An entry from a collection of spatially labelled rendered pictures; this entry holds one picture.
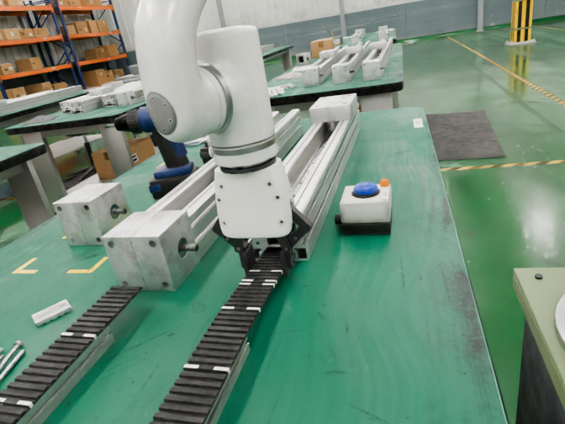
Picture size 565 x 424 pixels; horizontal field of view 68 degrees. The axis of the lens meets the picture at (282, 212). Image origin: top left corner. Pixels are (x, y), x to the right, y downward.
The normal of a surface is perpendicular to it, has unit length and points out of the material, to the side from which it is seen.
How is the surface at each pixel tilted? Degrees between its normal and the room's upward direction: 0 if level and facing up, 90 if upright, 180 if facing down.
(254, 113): 91
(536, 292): 1
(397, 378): 0
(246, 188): 88
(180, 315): 0
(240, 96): 92
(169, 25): 73
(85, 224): 90
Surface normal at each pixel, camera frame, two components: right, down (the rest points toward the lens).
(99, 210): 0.95, -0.04
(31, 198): -0.22, 0.43
